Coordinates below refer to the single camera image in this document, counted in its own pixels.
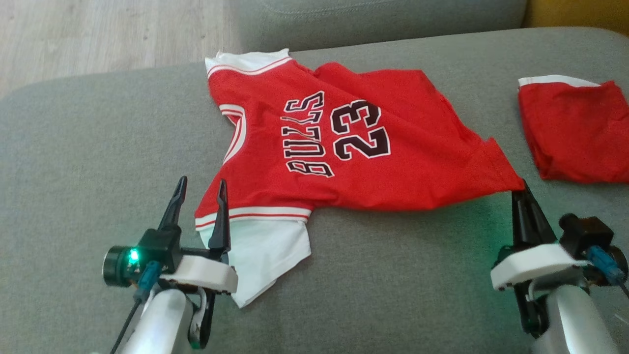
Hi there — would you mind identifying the large grey sofa seat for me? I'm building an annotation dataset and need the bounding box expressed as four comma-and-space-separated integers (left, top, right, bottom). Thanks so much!
0, 27, 629, 354

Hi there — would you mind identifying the black cable blue plug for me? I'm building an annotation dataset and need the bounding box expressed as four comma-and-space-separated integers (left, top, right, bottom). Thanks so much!
586, 246, 629, 298
109, 261, 163, 354

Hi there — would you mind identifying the grey sofa cushion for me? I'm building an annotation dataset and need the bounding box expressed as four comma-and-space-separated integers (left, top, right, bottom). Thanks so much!
229, 0, 529, 52

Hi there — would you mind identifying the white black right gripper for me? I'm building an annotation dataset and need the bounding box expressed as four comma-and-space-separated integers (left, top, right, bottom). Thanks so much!
490, 180, 589, 339

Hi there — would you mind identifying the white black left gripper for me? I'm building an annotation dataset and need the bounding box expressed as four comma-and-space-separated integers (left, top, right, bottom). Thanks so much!
158, 176, 239, 350

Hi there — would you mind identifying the yellow cushion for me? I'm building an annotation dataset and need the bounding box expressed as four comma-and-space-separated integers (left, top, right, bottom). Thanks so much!
523, 0, 629, 36

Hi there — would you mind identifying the red shorts white trim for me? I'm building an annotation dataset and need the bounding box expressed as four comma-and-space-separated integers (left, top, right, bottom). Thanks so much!
518, 75, 629, 184

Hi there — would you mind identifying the red white basketball jersey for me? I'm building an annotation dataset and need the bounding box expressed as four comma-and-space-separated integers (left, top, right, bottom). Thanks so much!
194, 48, 526, 309

